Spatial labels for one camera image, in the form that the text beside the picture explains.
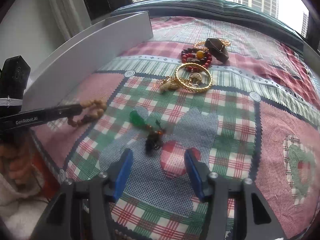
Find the white cardboard box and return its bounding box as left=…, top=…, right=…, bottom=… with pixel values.
left=22, top=11, right=153, bottom=111

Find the green jade pendant charm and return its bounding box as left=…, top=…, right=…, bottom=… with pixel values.
left=130, top=110, right=166, bottom=155

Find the person's left hand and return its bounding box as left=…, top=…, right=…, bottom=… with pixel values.
left=1, top=131, right=33, bottom=187

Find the gold bangle bracelet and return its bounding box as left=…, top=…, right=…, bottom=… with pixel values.
left=175, top=62, right=213, bottom=94

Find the plaid patchwork bed quilt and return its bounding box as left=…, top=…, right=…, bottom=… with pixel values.
left=34, top=0, right=319, bottom=239

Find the yellow amber bead bracelet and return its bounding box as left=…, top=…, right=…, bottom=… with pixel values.
left=194, top=39, right=231, bottom=49

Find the gold ring charm cluster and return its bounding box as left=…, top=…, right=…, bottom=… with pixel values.
left=159, top=76, right=180, bottom=93

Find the dark brown wooden comb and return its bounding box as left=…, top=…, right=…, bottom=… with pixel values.
left=204, top=38, right=229, bottom=63

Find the red bead bracelet amber bead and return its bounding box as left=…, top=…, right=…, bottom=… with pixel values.
left=181, top=48, right=212, bottom=69

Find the white curtain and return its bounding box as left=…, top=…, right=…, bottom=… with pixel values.
left=49, top=0, right=92, bottom=41

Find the tan wooden bead bracelet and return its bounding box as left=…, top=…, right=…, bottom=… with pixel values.
left=67, top=99, right=107, bottom=128

